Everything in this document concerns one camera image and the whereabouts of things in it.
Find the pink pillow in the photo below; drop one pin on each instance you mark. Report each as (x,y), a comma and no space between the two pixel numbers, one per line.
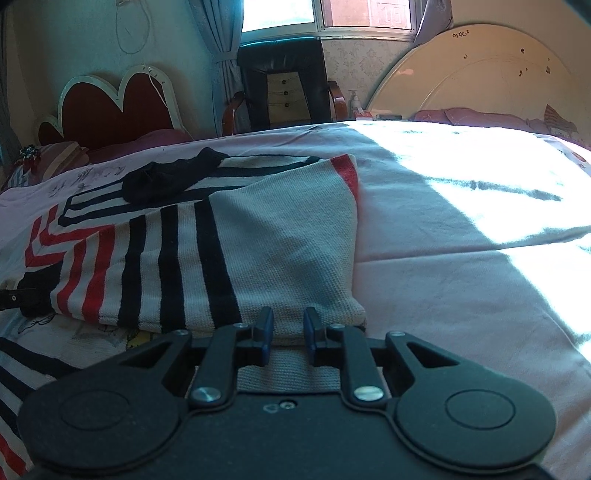
(431,115)
(485,117)

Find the blue-grey curtain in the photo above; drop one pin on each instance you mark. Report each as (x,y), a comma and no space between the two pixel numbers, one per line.
(221,37)
(431,18)

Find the maroon pillow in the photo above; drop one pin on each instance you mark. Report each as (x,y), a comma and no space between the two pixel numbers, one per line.
(138,143)

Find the red headboard with white frame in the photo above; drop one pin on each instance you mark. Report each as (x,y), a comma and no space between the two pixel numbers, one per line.
(101,110)

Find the striped pillow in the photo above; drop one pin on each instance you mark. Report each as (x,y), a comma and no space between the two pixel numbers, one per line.
(64,159)

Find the small dark flat object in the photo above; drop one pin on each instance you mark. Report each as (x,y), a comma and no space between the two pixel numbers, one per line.
(388,116)

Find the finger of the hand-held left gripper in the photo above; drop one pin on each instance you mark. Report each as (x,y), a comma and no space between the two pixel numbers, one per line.
(18,299)

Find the cream round headboard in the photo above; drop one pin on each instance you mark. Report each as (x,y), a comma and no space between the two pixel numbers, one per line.
(485,74)

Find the pump bottle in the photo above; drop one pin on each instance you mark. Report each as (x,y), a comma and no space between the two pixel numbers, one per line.
(354,104)

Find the patterned cushion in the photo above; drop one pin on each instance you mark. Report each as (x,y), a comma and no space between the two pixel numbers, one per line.
(559,121)

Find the black leather armchair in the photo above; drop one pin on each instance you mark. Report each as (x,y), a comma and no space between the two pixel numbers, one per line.
(281,55)

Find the pink bed sheet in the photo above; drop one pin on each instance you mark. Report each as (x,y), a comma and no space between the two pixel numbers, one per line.
(438,277)

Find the floral bed sheet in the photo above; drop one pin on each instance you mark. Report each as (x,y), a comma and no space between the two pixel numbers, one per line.
(69,332)

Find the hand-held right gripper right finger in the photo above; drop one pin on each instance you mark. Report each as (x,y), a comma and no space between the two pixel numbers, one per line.
(311,341)

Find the red box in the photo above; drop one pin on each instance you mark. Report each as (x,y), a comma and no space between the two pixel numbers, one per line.
(362,115)

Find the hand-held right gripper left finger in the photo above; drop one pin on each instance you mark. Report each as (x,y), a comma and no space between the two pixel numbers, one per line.
(265,339)

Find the window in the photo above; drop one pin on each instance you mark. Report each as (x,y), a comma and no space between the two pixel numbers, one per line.
(351,14)

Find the striped knit sweater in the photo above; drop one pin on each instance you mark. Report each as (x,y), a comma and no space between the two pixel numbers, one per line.
(277,240)

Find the flower ornament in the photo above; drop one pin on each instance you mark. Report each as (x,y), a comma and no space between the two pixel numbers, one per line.
(30,157)

